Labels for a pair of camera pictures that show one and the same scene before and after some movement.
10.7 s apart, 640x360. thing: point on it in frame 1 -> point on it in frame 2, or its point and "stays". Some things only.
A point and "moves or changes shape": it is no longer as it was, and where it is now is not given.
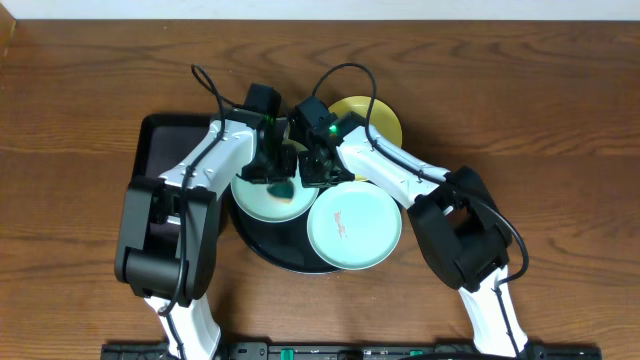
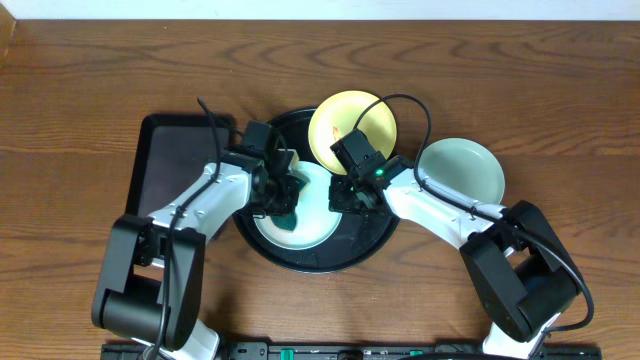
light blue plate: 354,225 -> 315,220
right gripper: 308,180 -> 335,202
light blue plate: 256,201 moves or changes shape
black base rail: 351,350 stays
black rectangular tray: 165,140 stays
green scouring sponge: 281,191 moves or changes shape
